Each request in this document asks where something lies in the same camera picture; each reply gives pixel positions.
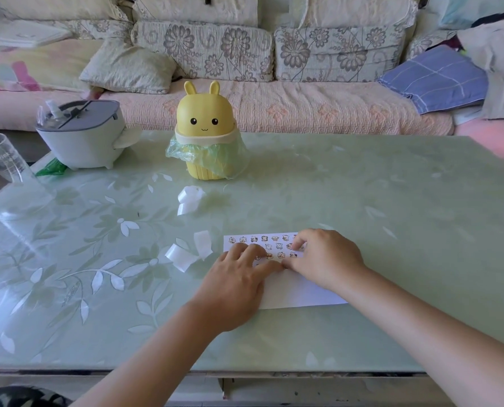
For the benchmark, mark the person's left forearm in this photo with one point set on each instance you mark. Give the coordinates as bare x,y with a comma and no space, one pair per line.
150,364

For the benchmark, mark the floral sofa back cushion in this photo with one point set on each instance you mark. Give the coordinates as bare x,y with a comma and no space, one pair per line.
339,52
203,50

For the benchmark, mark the yellow bunny desktop bin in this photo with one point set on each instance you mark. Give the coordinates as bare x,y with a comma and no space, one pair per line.
204,112

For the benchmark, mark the person's right forearm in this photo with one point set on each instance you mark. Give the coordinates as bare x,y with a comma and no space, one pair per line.
430,330

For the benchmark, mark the person's right thumb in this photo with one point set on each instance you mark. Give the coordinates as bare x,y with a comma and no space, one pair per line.
293,264

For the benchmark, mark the beige throw pillow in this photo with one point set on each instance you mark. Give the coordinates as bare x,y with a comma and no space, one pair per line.
127,67

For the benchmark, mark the narrow white paper scrap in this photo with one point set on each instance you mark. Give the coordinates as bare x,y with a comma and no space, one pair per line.
203,245

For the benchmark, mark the wide white paper scrap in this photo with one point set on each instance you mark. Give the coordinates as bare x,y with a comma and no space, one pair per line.
182,256

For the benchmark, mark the green plastic bin liner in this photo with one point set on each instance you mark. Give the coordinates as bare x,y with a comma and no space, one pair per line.
209,156

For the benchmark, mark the person's dark patterned clothing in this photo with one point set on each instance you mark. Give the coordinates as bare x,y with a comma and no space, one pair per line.
21,397

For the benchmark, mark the blue checked cloth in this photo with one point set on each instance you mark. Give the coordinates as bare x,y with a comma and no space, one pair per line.
434,78

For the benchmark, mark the grey white desktop bin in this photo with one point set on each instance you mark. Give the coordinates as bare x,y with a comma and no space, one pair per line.
84,137

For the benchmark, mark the person's left hand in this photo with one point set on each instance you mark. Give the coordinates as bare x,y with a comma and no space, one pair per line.
230,288

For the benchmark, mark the curled white paper scrap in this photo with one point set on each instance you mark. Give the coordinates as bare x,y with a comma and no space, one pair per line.
189,199

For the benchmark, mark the light blue pillow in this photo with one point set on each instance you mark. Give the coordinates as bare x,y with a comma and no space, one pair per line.
468,8

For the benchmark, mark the person's left thumb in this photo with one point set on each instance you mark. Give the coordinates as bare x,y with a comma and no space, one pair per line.
271,270

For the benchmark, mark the pink covered sofa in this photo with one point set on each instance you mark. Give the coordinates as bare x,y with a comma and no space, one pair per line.
302,108

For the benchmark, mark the green plastic wrapper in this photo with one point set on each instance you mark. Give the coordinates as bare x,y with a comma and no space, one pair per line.
50,167

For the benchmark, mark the white cartoon sticker sheet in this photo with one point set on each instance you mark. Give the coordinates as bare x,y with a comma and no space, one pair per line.
294,294

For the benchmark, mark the pastel patterned blanket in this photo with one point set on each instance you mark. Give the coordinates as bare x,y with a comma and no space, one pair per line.
27,65

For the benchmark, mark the person's right hand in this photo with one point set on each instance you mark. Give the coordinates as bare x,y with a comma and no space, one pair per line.
328,260

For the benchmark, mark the grey garment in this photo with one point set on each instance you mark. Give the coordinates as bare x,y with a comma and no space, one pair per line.
500,59

